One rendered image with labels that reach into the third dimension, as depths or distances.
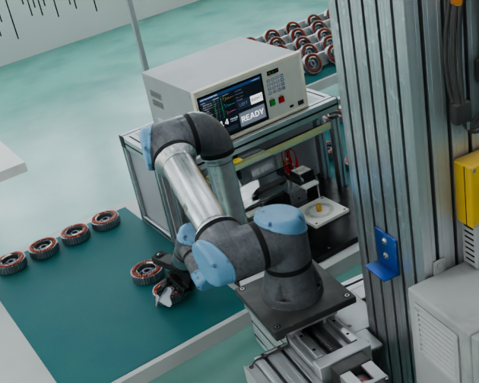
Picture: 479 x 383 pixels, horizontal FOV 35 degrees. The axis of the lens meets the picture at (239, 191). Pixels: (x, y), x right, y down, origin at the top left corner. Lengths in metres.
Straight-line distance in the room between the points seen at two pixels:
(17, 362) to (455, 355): 1.42
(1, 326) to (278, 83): 1.23
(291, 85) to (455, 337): 1.42
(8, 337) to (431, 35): 1.71
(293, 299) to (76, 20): 7.42
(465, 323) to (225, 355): 2.06
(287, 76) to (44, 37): 6.44
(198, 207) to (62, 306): 0.92
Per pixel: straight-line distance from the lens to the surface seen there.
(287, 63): 2.61
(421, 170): 1.42
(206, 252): 1.68
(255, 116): 2.58
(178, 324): 2.34
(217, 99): 2.48
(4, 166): 2.57
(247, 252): 1.69
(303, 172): 2.67
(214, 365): 3.33
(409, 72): 1.33
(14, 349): 2.49
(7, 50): 8.78
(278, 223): 1.70
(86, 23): 9.04
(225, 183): 2.06
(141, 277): 2.54
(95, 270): 2.73
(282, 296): 1.81
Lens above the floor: 2.12
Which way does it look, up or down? 27 degrees down
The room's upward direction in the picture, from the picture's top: 12 degrees counter-clockwise
